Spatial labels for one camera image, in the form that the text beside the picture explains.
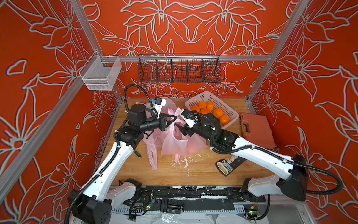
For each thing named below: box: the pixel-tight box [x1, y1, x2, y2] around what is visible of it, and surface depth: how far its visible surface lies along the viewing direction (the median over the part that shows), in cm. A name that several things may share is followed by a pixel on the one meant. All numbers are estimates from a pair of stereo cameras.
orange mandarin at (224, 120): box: [220, 114, 231, 126], surface depth 101 cm
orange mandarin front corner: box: [213, 107, 224, 119], surface depth 105 cm
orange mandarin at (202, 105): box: [198, 101, 207, 109], surface depth 112 cm
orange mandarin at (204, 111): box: [199, 107, 211, 115], surface depth 108 cm
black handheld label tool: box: [215, 155, 247, 177], surface depth 83 cm
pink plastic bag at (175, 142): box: [161, 107, 208, 164], surface depth 67 cm
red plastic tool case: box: [240, 113, 276, 149], surface depth 97 cm
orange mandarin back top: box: [206, 101, 214, 112], surface depth 109 cm
